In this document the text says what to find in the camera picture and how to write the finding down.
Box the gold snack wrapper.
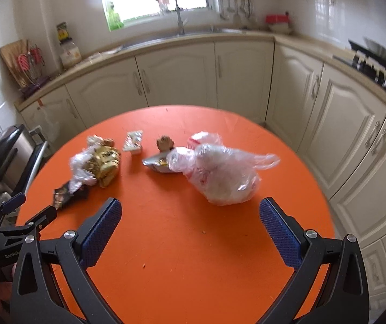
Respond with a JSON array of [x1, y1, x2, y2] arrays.
[[87, 136, 122, 188]]

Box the orange hook with clear bag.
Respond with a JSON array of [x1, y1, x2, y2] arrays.
[[37, 98, 57, 139]]

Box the small clear bag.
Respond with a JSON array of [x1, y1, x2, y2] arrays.
[[69, 147, 101, 190]]

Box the black snack wrapper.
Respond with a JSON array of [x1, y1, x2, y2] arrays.
[[53, 180, 90, 211]]

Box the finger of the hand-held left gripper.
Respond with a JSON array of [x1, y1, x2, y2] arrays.
[[0, 193, 27, 219], [0, 205, 58, 241]]

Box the silver foil snack wrapper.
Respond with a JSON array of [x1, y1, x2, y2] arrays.
[[142, 151, 180, 175]]

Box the yellow label bottle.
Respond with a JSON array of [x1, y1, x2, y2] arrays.
[[56, 22, 70, 43]]

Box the red board rack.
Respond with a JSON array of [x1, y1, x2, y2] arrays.
[[18, 45, 45, 75]]

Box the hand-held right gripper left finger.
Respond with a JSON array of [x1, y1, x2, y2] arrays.
[[11, 197, 123, 324]]

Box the steel skimmer spoon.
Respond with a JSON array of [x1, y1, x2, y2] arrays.
[[243, 0, 257, 19]]

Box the wooden cutting board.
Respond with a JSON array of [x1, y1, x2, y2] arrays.
[[0, 39, 32, 88]]

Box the stainless steel double sink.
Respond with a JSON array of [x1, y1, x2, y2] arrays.
[[122, 27, 244, 49]]

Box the green dish soap bottle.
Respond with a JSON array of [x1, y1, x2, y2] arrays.
[[106, 1, 125, 31]]

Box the clear glass jar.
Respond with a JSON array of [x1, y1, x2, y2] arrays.
[[60, 40, 81, 69]]

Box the round orange table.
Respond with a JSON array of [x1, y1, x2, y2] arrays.
[[19, 37, 386, 301]]

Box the black gas stove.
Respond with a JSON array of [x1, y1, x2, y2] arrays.
[[333, 39, 386, 110]]

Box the brown walnut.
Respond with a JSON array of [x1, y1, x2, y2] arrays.
[[157, 136, 175, 152]]

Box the large clear plastic bag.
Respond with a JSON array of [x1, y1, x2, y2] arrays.
[[168, 131, 281, 206]]

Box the steel wok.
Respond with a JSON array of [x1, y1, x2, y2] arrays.
[[363, 36, 386, 62]]

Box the steel kitchen faucet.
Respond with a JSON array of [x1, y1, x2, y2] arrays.
[[156, 0, 186, 36]]

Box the dark grey rice cooker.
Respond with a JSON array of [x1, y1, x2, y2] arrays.
[[0, 124, 36, 194]]

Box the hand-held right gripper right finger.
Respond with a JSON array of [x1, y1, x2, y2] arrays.
[[259, 197, 370, 324]]

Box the purple drip tray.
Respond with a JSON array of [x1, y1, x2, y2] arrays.
[[19, 76, 52, 95]]

